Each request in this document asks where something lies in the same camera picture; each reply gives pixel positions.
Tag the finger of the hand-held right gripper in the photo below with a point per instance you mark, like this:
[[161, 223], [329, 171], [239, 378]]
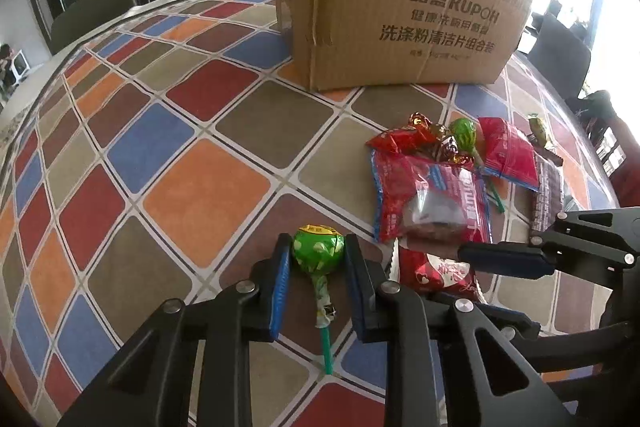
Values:
[[505, 257], [525, 332]]

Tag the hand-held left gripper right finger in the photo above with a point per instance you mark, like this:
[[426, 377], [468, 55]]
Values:
[[354, 287]]

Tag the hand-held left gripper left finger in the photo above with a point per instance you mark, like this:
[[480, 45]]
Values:
[[281, 287]]

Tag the green lollipop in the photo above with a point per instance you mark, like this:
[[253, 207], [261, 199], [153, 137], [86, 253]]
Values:
[[462, 132], [317, 247]]

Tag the red heart print snack packet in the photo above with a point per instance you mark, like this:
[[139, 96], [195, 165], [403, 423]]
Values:
[[430, 272]]

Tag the brown cookie packet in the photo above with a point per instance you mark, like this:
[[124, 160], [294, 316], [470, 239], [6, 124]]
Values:
[[547, 192]]

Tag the large red clear snack packet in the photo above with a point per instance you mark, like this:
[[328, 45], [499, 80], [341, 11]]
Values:
[[425, 187]]

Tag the yellow green candy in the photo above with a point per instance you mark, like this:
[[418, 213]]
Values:
[[537, 127]]

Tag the red gold candy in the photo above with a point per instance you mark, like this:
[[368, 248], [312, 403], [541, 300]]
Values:
[[420, 121]]

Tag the plain red snack packet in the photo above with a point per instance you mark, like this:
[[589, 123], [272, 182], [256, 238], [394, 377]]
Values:
[[505, 152]]

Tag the brown wrapped candy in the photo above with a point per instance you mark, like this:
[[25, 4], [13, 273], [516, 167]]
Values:
[[447, 149]]

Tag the small red snack packet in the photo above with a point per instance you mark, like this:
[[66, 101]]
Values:
[[400, 139]]

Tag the dark side chair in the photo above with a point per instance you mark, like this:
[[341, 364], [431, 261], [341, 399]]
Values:
[[560, 57]]

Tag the blue panel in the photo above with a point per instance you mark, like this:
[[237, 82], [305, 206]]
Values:
[[598, 7]]

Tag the grey dining chair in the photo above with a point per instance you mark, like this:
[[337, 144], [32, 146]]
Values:
[[95, 12]]

